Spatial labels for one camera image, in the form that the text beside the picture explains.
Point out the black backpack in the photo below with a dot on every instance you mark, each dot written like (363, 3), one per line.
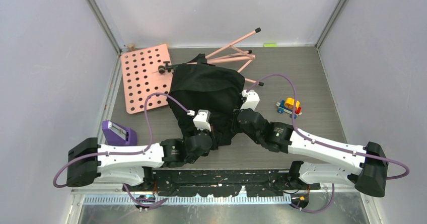
(207, 87)

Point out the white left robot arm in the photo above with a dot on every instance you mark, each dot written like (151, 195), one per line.
(90, 162)

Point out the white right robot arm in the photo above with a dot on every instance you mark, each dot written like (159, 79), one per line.
(362, 167)

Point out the colourful toy block car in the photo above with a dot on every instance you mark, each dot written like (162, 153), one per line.
(289, 106)

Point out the purple card holder box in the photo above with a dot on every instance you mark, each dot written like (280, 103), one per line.
(118, 135)

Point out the pink perforated board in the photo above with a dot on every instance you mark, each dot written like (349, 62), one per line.
(141, 78)

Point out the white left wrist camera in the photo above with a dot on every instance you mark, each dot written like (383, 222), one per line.
(201, 119)

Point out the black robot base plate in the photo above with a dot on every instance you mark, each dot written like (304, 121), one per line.
(221, 183)

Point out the aluminium frame rail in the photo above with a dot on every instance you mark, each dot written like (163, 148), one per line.
(123, 188)

